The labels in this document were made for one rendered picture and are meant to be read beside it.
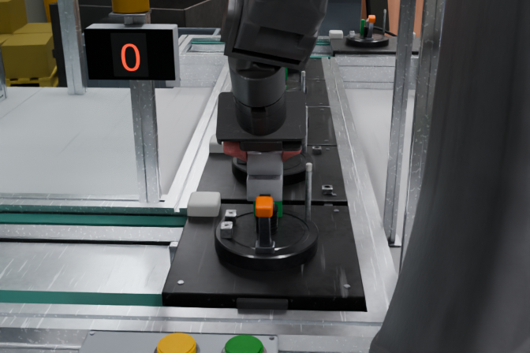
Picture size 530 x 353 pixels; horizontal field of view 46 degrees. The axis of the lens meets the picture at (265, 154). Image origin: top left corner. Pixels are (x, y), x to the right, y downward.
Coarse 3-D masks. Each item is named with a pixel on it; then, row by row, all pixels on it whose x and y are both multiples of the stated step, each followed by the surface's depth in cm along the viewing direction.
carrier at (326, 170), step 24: (216, 144) 115; (216, 168) 109; (240, 168) 104; (288, 168) 104; (312, 168) 106; (336, 168) 109; (240, 192) 100; (288, 192) 100; (312, 192) 100; (336, 192) 100
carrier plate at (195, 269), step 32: (192, 224) 90; (320, 224) 90; (192, 256) 82; (320, 256) 82; (352, 256) 82; (192, 288) 75; (224, 288) 75; (256, 288) 75; (288, 288) 75; (320, 288) 75; (352, 288) 75
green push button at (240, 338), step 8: (240, 336) 66; (248, 336) 66; (232, 344) 65; (240, 344) 65; (248, 344) 65; (256, 344) 65; (232, 352) 64; (240, 352) 64; (248, 352) 64; (256, 352) 64
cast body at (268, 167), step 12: (252, 156) 78; (264, 156) 78; (276, 156) 78; (252, 168) 78; (264, 168) 78; (276, 168) 78; (252, 180) 78; (264, 180) 78; (276, 180) 77; (252, 192) 78; (264, 192) 78; (276, 192) 78
